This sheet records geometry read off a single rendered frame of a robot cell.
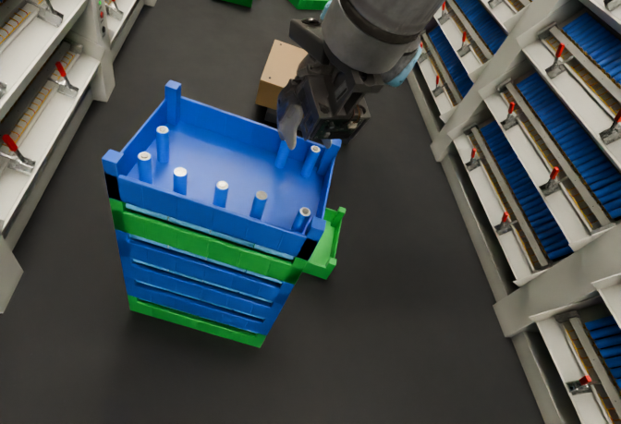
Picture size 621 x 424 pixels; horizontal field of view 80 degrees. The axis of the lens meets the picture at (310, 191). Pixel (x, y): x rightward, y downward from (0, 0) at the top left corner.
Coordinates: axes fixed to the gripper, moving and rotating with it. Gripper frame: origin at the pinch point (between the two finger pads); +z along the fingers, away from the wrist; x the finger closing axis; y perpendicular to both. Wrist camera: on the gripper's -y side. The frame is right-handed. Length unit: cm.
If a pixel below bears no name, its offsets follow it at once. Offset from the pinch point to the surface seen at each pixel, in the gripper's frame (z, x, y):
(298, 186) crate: 8.6, 2.2, 5.8
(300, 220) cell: 0.9, -2.4, 14.4
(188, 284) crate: 26.5, -16.1, 16.0
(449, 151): 52, 89, -22
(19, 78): 23, -41, -27
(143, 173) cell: 5.3, -22.0, 3.4
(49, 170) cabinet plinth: 56, -43, -24
